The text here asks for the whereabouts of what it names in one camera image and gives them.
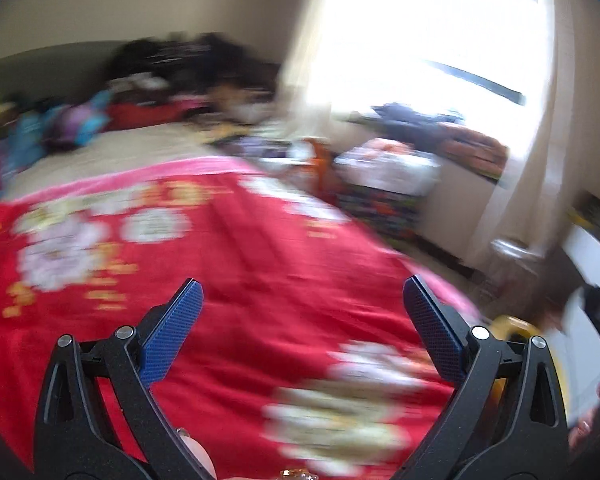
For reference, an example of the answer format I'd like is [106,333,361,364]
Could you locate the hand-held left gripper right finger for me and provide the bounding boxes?
[402,274,571,480]

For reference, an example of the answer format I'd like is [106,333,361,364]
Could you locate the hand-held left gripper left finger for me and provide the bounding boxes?
[32,277,216,480]

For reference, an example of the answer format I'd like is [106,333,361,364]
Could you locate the yellow trash bin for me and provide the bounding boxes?
[484,313,574,412]

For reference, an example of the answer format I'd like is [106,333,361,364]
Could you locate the person's right hand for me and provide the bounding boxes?
[569,379,600,454]

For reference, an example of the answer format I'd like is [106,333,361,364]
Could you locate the person's left hand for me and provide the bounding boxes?
[179,427,217,480]

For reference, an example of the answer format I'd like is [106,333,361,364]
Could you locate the white dresser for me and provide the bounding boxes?
[559,219,600,412]

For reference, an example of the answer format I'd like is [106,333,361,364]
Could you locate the red floral blanket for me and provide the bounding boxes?
[0,155,487,480]

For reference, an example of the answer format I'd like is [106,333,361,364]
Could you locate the white window bench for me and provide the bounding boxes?
[419,159,502,262]

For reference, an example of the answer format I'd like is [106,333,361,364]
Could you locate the orange patterned quilt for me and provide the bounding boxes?
[439,122,512,187]

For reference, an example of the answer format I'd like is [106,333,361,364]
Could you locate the orange bag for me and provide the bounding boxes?
[302,137,337,197]

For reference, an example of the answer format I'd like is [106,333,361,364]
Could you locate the lavender white clothes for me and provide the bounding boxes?
[229,134,302,162]

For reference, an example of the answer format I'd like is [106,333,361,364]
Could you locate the red folded cloth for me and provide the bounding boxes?
[105,100,192,129]

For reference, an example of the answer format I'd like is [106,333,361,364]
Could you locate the blue purple cloth bundle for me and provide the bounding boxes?
[0,89,112,192]

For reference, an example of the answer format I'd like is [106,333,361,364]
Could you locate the grey headboard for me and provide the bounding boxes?
[0,42,127,107]

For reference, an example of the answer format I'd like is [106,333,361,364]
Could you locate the window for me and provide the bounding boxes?
[305,0,554,127]

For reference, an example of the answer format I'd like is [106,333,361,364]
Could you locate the white wire stool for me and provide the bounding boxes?
[489,237,547,292]

